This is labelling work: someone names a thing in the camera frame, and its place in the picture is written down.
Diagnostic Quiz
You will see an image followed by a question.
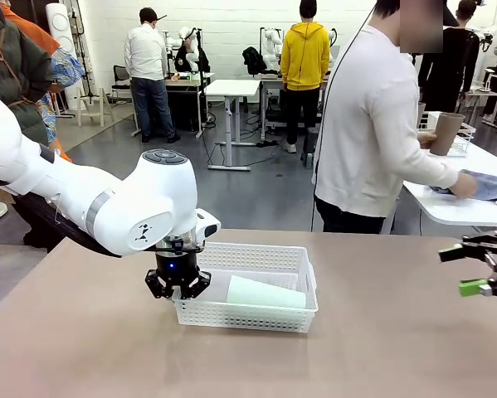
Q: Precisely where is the standing person in black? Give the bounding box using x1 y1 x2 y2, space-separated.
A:
417 0 480 114

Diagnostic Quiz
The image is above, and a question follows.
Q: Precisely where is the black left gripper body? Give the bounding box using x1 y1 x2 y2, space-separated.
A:
154 248 201 288

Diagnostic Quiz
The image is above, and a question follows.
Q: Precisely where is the white wire dish rack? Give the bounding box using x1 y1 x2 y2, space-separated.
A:
416 110 477 158

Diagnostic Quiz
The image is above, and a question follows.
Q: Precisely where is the black jacket on desk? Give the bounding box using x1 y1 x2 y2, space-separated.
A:
242 46 268 76

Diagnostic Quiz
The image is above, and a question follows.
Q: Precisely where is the grey lab desk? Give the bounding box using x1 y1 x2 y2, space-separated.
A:
258 73 332 142

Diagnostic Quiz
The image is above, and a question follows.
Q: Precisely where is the man in white shirt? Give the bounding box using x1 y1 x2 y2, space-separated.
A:
124 7 181 144

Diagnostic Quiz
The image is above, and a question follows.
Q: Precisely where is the small white step stool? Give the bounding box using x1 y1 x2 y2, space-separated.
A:
76 85 115 128

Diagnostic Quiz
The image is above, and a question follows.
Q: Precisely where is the seated person in black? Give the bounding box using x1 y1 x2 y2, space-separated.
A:
174 31 211 74

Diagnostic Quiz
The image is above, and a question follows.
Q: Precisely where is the person in yellow hoodie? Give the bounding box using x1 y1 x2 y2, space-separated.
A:
280 0 331 154

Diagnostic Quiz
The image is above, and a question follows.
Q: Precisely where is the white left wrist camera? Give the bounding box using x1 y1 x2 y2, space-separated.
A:
194 208 222 250

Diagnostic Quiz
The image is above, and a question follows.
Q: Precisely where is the black light stand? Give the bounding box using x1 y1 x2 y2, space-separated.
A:
71 0 100 104

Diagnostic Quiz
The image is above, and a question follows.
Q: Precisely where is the person in white sweater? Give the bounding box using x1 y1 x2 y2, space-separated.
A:
312 0 480 234

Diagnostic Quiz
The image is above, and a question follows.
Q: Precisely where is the black camera pole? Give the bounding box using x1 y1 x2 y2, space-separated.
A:
194 27 206 136

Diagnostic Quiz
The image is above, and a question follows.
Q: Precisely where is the grey stool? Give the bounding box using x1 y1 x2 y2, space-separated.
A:
300 126 320 169

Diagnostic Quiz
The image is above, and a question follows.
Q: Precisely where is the person in green jacket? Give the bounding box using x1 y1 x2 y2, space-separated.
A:
0 0 55 253

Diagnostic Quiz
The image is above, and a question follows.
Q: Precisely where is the white perforated plastic basket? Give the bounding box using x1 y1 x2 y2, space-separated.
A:
172 242 319 335

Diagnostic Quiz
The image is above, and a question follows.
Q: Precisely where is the person's left hand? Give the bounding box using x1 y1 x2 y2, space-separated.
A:
418 130 439 150

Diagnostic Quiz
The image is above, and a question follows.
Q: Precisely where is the white standing desk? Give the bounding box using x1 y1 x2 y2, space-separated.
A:
204 78 261 172

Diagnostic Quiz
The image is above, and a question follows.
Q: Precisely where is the person's right hand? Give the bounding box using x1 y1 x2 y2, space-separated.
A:
446 172 480 199

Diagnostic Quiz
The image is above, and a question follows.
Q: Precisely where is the person's right forearm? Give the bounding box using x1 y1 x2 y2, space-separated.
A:
413 151 460 192

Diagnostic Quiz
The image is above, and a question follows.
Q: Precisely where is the mannequin in orange blue dress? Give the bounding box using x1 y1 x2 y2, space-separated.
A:
1 0 86 163

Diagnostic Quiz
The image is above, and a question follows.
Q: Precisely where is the thin black hanging cable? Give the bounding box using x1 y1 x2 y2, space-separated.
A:
309 0 377 233

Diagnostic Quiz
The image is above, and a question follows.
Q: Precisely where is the blue grey cloth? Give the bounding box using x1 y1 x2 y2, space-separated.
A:
429 168 497 205

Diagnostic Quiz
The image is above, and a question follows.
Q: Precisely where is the black mesh chair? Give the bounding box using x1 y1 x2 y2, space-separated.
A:
110 65 138 103

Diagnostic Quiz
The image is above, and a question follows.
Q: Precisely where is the light green paper cup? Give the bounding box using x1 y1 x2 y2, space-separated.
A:
226 274 307 310

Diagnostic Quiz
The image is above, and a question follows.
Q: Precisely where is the wood top lab desk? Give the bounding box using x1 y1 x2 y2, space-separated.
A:
129 70 216 140

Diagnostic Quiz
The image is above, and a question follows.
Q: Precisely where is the white tower fan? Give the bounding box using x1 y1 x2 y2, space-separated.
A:
44 2 87 113

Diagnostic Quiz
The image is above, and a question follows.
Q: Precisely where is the black corrugated cable hose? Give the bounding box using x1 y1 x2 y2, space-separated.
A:
12 191 123 259

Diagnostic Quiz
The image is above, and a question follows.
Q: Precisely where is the white rounded side table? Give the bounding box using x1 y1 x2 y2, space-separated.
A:
391 138 497 235

